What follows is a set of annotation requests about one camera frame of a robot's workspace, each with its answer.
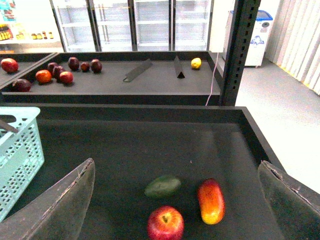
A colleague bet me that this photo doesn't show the red apple front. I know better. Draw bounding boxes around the red apple front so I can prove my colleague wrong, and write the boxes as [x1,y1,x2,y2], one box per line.
[59,71,74,85]

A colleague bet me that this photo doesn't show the black metal rack post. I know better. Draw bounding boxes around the black metal rack post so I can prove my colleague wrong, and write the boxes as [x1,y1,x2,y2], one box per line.
[219,0,261,107]

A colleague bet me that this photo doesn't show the black triangular divider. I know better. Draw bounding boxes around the black triangular divider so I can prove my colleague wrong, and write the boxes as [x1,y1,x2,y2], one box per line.
[173,55,185,79]

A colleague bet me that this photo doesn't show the green avocado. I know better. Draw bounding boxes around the green avocado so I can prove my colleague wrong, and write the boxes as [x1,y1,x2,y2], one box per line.
[144,175,182,198]

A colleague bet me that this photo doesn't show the dark red apple right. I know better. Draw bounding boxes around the dark red apple right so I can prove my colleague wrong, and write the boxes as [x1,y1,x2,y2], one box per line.
[91,59,102,74]

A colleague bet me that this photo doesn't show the small dark red apple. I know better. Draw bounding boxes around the small dark red apple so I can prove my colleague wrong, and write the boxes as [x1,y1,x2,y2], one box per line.
[80,61,90,73]

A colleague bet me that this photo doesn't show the bottles on store shelf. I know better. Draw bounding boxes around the bottles on store shelf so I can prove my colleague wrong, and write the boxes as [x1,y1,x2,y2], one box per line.
[0,23,55,41]

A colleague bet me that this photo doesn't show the black flat divider strip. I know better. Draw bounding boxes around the black flat divider strip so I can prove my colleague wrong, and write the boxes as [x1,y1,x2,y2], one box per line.
[123,59,153,83]

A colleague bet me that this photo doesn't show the dark red apple pair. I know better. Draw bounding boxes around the dark red apple pair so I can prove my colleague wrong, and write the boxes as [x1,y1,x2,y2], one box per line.
[47,62,66,82]

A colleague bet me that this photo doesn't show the red yellow mango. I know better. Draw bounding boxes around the red yellow mango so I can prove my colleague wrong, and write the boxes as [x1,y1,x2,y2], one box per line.
[197,178,226,225]

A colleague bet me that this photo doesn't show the near black display tray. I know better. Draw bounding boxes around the near black display tray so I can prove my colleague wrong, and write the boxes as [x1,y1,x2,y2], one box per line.
[13,103,283,240]

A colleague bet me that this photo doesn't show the dark apple near edge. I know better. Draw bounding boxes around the dark apple near edge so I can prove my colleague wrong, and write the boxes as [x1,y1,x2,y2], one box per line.
[12,78,32,92]

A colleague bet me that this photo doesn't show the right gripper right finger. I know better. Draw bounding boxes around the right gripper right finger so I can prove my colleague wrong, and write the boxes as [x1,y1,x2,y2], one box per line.
[258,160,320,240]

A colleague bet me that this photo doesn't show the orange red tomato fruit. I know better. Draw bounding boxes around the orange red tomato fruit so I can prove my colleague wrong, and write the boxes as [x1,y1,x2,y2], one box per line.
[35,69,52,85]

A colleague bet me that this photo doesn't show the light blue plastic basket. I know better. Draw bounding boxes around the light blue plastic basket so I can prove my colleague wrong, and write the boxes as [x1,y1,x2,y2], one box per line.
[0,106,45,221]

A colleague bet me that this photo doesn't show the glass door refrigerators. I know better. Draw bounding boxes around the glass door refrigerators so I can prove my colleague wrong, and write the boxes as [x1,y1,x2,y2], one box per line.
[50,0,214,53]

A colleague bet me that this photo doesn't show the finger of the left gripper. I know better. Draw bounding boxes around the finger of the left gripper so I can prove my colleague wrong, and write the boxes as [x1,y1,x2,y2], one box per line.
[0,119,19,134]

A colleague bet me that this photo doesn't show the far black display tray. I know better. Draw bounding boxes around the far black display tray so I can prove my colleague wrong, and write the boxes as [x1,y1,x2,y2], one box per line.
[0,51,221,106]

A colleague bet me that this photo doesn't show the pink cable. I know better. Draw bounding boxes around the pink cable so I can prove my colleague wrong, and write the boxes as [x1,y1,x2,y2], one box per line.
[205,51,220,107]

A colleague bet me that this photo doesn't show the dark red apple back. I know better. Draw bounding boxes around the dark red apple back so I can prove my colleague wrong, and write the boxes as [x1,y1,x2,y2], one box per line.
[68,56,80,71]

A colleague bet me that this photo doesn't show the black display tray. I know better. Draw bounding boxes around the black display tray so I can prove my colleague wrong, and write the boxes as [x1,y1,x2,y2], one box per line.
[13,103,283,240]
[0,51,221,106]

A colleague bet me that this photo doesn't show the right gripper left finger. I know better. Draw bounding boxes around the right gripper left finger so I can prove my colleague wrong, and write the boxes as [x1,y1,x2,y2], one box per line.
[0,158,96,240]

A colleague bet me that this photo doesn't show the yellow lemon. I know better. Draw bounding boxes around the yellow lemon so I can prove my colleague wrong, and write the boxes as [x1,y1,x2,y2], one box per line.
[190,57,202,70]

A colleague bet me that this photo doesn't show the white chest freezer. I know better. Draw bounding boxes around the white chest freezer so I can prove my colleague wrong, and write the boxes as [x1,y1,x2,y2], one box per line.
[222,9,274,68]

